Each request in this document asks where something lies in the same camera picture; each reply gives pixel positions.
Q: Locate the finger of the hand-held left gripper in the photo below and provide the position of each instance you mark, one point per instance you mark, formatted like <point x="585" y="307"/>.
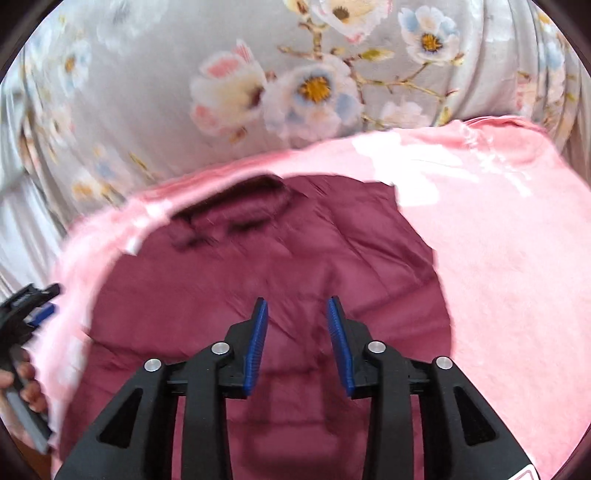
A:
<point x="46" y="314"/>
<point x="39" y="291"/>

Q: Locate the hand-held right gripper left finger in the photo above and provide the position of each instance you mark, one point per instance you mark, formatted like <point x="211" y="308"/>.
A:
<point x="256" y="347"/>

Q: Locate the grey floral sheet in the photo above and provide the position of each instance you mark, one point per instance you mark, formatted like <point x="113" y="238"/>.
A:
<point x="138" y="92"/>

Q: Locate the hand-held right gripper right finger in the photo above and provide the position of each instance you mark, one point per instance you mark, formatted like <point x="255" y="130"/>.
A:
<point x="340" y="347"/>

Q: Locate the pink blanket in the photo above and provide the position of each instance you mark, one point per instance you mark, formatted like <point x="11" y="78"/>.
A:
<point x="508" y="277"/>

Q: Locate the person's left hand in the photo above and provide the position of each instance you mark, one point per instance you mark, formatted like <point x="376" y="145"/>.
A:
<point x="31" y="387"/>

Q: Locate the maroon quilted jacket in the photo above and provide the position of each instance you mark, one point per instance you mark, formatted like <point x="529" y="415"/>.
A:
<point x="300" y="249"/>

